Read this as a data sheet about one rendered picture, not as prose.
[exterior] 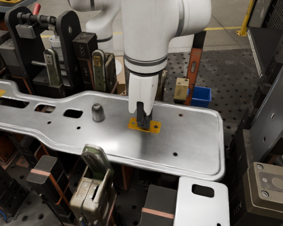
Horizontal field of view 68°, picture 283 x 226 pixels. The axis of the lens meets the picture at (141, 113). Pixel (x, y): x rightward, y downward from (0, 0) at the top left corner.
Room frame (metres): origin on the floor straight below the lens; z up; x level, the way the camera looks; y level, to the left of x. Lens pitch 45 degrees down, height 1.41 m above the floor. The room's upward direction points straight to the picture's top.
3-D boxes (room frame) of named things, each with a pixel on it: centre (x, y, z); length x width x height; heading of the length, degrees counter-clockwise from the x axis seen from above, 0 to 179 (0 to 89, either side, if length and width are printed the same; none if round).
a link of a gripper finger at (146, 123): (0.34, 0.00, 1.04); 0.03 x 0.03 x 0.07; 77
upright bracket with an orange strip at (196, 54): (0.49, -0.14, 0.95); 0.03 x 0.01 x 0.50; 77
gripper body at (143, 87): (0.37, -0.01, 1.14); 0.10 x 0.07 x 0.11; 167
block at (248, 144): (0.30, -0.26, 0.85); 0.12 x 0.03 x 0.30; 167
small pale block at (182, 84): (0.47, -0.11, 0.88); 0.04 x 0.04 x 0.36; 77
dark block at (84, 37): (0.63, 0.18, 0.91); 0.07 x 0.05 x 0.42; 167
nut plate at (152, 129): (0.37, -0.01, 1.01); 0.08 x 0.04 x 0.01; 77
